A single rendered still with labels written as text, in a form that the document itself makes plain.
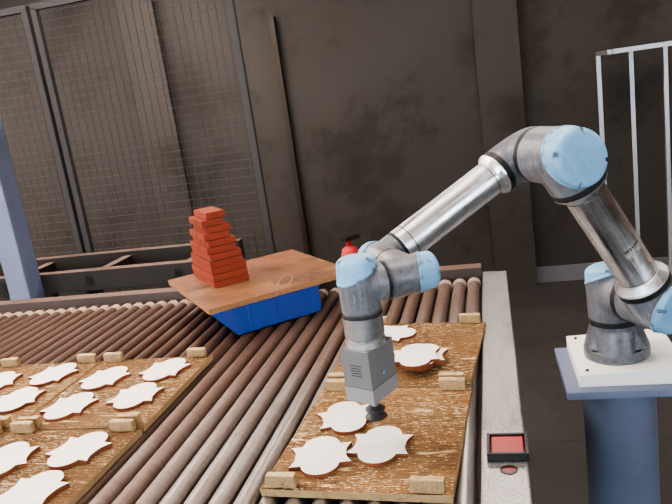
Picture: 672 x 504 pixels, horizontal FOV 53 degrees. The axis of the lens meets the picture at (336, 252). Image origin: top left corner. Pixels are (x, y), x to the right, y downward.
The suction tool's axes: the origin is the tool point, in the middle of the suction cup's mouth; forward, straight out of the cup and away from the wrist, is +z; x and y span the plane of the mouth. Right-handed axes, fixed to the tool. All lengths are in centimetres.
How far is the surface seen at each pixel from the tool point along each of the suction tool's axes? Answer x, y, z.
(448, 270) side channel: -42, -109, 6
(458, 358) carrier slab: -4.9, -43.1, 6.7
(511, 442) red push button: 21.6, -12.2, 7.4
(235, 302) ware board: -77, -39, -4
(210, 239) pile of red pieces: -96, -51, -20
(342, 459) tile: -3.4, 7.8, 5.8
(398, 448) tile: 4.3, 0.2, 5.8
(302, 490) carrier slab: -5.1, 18.0, 6.8
